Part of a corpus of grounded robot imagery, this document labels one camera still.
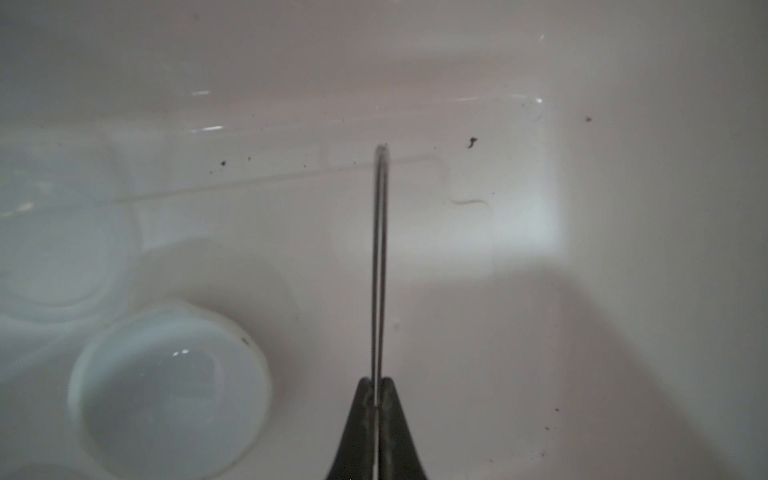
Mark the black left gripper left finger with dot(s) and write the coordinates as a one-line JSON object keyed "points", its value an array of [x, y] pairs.
{"points": [[354, 459]]}

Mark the white plastic storage bin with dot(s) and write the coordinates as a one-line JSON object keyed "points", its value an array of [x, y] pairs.
{"points": [[577, 259]]}

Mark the clear glass watch dish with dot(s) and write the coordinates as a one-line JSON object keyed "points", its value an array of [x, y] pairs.
{"points": [[174, 391]]}

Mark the metal tweezers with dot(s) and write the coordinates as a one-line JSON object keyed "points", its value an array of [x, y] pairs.
{"points": [[379, 264]]}

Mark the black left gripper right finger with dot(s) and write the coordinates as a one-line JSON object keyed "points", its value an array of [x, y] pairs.
{"points": [[397, 455]]}

